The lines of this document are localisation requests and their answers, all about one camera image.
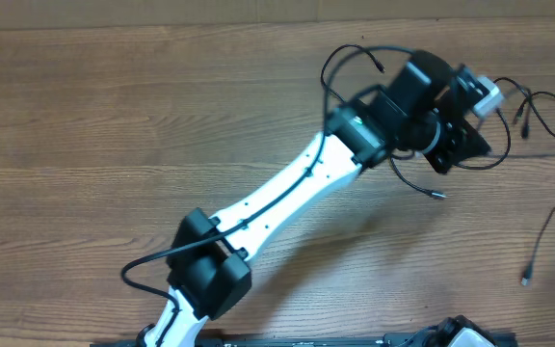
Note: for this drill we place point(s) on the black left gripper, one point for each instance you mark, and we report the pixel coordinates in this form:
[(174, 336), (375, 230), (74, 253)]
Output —
[(456, 145)]

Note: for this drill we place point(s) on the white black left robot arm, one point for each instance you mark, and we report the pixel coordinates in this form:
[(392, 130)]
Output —
[(423, 110)]

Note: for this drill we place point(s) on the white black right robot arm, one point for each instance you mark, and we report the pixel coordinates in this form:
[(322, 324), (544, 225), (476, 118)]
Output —
[(459, 332)]

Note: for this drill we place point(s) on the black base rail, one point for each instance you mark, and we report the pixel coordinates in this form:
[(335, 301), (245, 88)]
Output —
[(392, 339)]

